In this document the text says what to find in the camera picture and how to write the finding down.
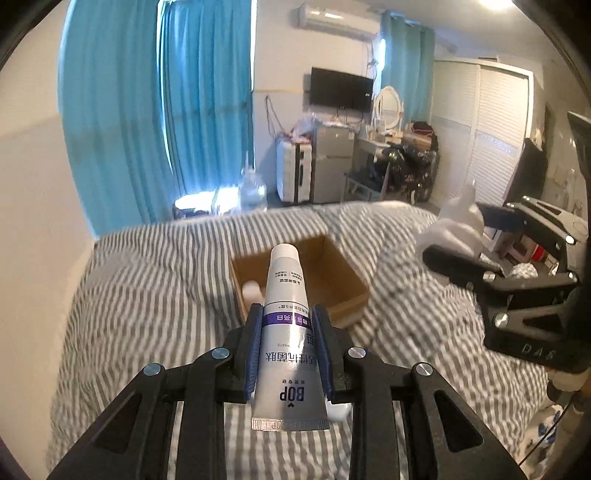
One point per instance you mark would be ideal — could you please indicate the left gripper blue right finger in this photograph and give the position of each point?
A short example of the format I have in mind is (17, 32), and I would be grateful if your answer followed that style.
(323, 346)

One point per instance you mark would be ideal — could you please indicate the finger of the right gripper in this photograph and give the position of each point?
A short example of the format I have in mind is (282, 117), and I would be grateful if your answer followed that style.
(501, 218)
(463, 271)

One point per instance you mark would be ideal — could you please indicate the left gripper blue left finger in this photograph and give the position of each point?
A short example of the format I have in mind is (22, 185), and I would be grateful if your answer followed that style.
(252, 336)

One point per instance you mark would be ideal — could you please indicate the white hair dryer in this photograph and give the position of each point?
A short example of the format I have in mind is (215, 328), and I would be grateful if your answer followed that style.
(252, 294)

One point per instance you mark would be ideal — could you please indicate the white BOP toothpaste tube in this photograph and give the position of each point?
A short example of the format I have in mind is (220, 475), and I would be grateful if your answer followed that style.
(288, 395)

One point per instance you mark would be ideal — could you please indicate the brown cardboard box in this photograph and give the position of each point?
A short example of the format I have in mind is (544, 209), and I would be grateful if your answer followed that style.
(330, 279)

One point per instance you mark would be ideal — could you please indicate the blue tissue pack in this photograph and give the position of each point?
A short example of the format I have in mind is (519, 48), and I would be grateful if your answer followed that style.
(338, 413)

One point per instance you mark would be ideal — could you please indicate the black bags pile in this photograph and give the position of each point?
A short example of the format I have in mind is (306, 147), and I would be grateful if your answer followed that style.
(414, 163)

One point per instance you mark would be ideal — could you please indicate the white louvered wardrobe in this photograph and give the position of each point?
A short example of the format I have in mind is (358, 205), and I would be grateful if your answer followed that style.
(481, 112)

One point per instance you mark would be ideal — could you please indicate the grey checkered duvet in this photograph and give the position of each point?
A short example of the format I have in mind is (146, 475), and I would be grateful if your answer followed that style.
(164, 293)

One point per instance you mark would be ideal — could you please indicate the clear water jug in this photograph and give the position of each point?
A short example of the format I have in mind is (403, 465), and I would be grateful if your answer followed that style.
(251, 190)

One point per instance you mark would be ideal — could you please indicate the grey chair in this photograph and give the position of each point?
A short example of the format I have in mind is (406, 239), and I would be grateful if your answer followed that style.
(366, 185)

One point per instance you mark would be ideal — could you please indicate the white dressing table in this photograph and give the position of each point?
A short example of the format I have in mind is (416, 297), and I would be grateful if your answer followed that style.
(365, 148)

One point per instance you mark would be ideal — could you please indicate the white suitcase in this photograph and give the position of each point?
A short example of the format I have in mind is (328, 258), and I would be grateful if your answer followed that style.
(293, 171)

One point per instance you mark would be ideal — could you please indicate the oval vanity mirror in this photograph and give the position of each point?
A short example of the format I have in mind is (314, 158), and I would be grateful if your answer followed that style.
(388, 110)

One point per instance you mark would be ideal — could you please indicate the grey mini fridge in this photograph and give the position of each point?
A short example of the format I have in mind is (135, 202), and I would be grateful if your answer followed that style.
(332, 159)

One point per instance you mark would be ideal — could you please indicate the small blue curtain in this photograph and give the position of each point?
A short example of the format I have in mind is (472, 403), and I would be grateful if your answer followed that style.
(409, 64)

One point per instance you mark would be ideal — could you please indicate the white air conditioner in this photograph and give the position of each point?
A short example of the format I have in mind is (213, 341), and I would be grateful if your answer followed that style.
(338, 22)

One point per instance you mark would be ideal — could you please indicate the large blue curtain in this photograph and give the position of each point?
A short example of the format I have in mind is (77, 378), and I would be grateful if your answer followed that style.
(155, 99)

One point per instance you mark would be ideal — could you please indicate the black wall television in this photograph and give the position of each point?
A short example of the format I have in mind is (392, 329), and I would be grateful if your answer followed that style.
(340, 90)

